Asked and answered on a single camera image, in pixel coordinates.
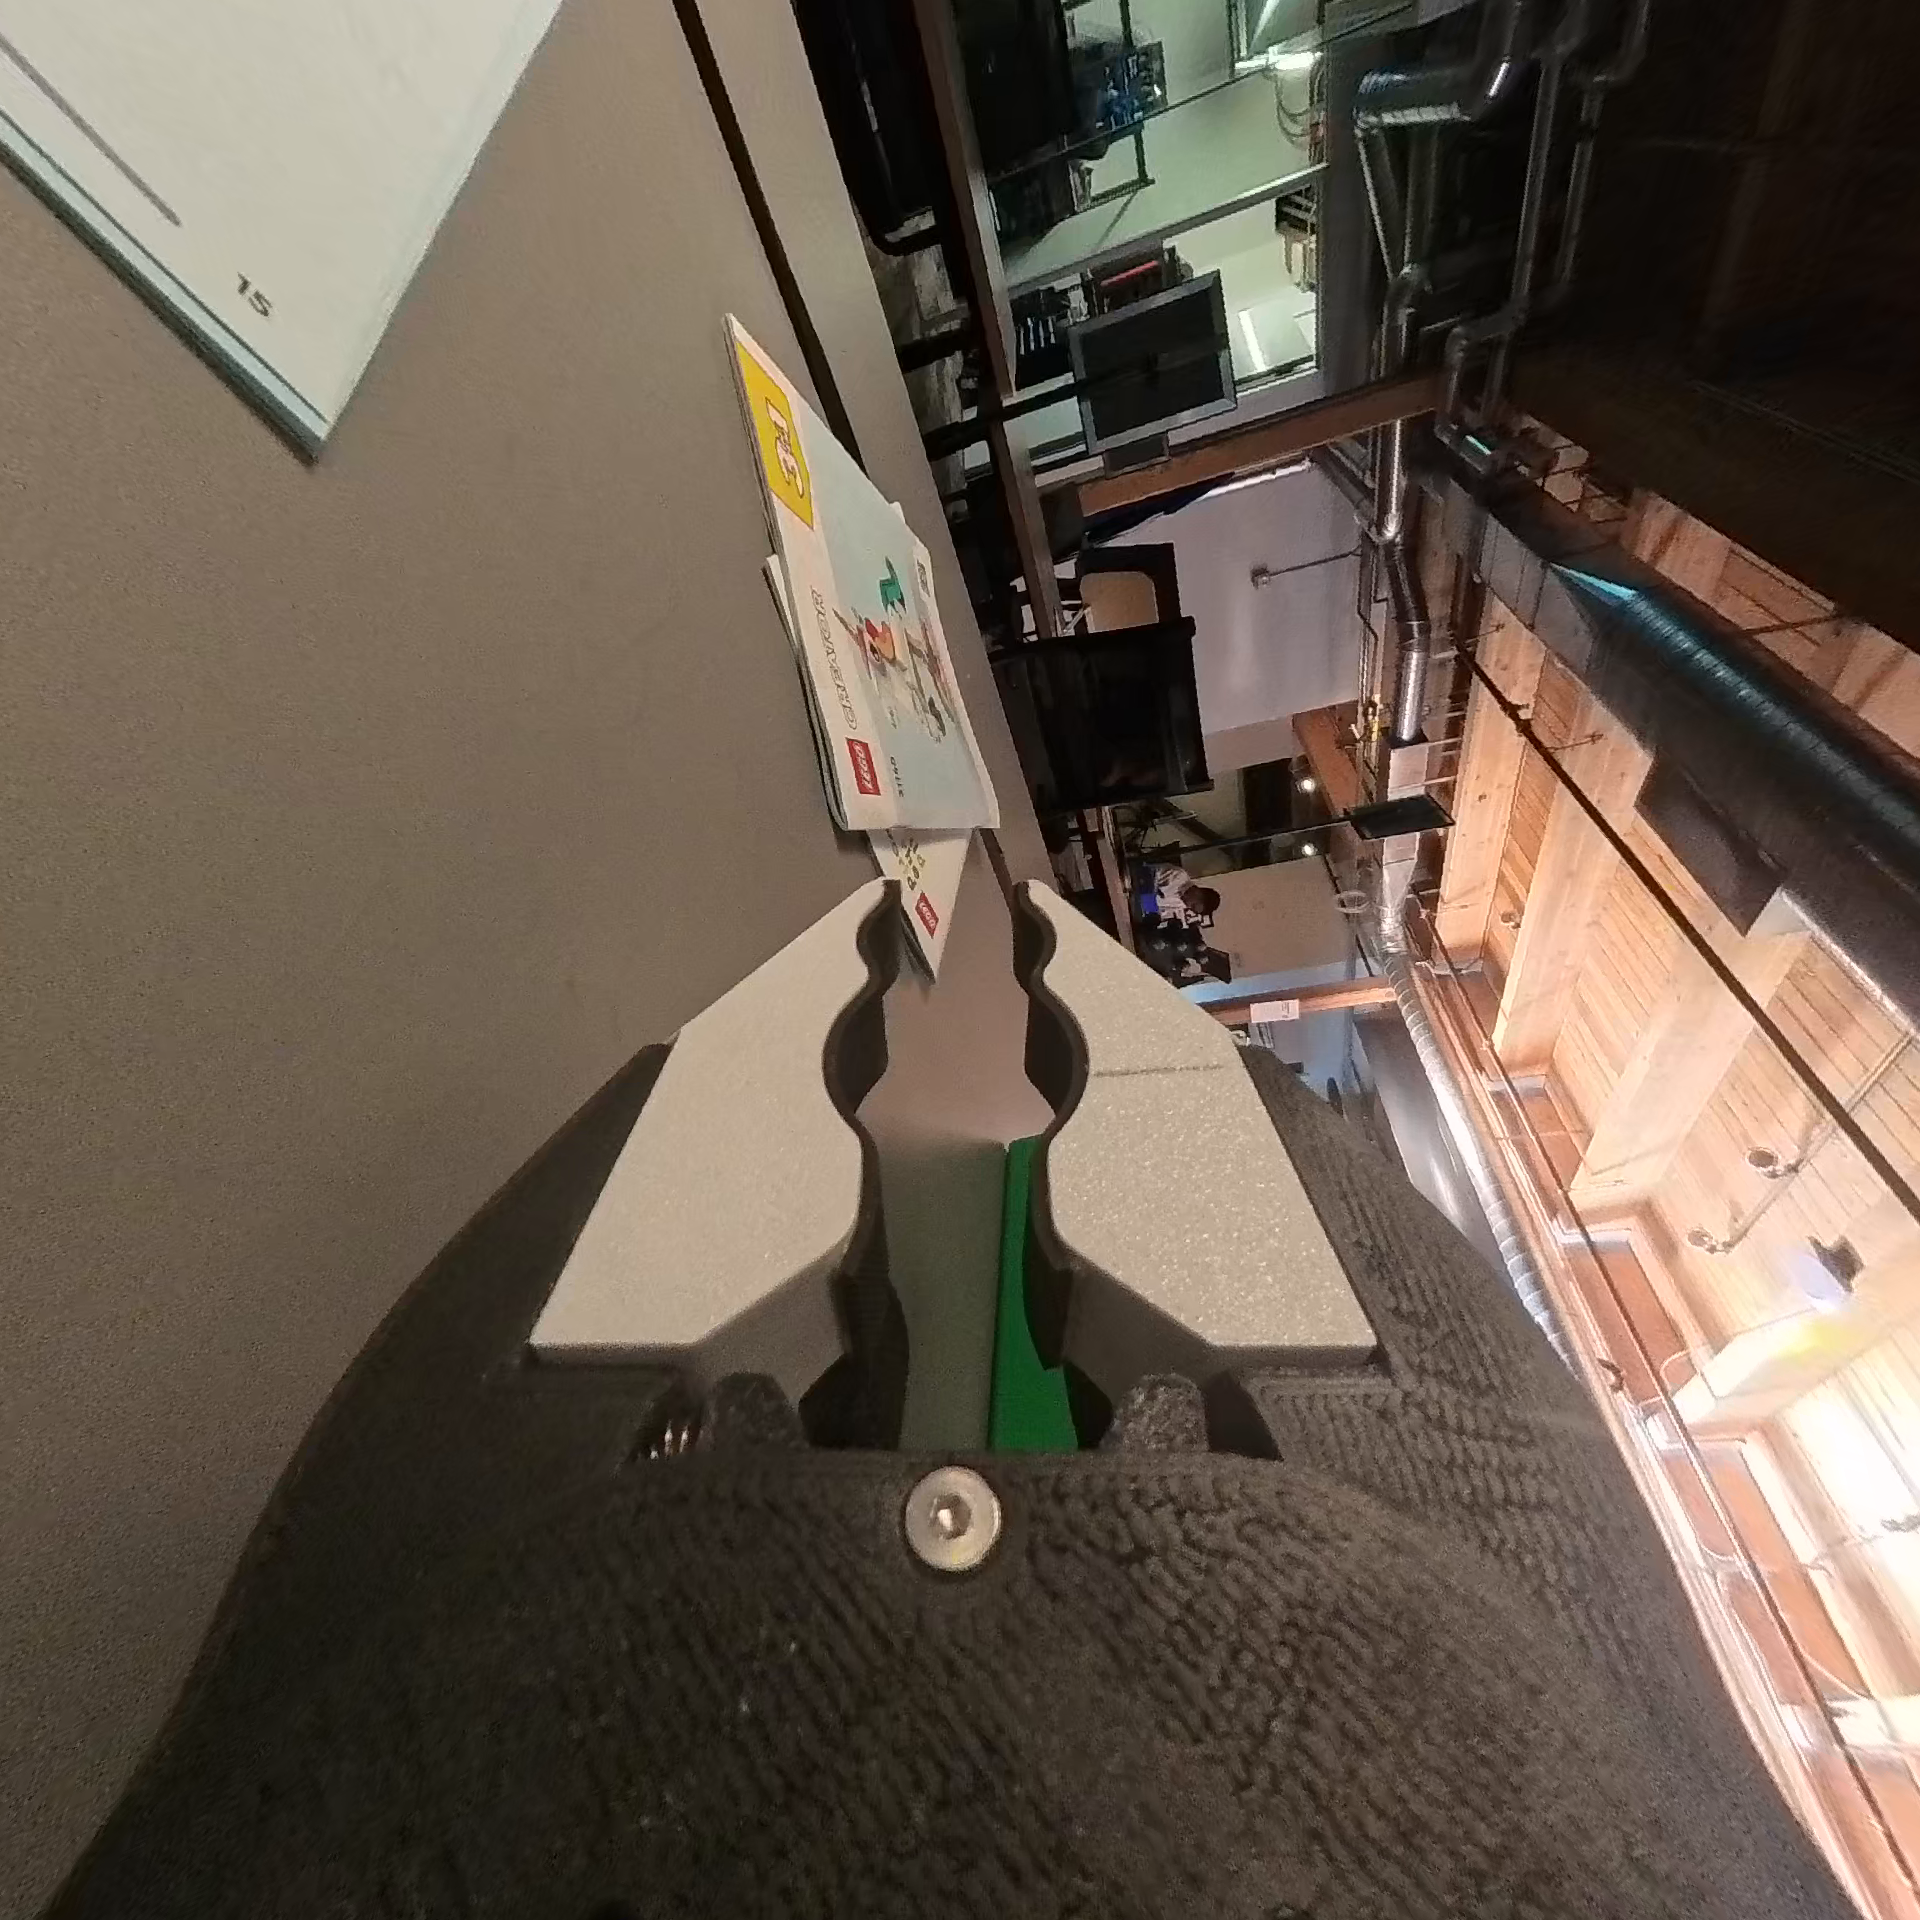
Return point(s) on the black hanging sign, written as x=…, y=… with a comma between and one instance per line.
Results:
x=1396, y=818

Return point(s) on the green baseplate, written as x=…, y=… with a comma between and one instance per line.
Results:
x=1027, y=1350

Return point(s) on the silver spiral duct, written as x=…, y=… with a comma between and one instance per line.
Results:
x=1411, y=662

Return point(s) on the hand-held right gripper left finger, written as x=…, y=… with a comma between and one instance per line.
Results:
x=721, y=1185

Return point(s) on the black shelf rack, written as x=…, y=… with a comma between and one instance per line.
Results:
x=1049, y=150

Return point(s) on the black framed chair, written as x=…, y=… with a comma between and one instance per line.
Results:
x=1122, y=599

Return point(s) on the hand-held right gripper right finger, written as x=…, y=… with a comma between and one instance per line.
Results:
x=1201, y=1215

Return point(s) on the open instruction booklet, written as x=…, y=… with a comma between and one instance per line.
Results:
x=299, y=119

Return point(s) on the computer monitor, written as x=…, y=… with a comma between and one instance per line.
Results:
x=1152, y=360

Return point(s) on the closed booklet with yellow corner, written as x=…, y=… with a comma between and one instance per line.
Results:
x=886, y=674

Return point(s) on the large dark ceiling duct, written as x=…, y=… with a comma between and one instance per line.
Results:
x=1724, y=690

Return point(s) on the metal ceiling pipes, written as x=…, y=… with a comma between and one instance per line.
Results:
x=1411, y=98

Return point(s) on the closed instruction booklet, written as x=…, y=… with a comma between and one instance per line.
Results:
x=922, y=886

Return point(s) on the black plastic crate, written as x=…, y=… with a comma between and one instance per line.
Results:
x=1102, y=721

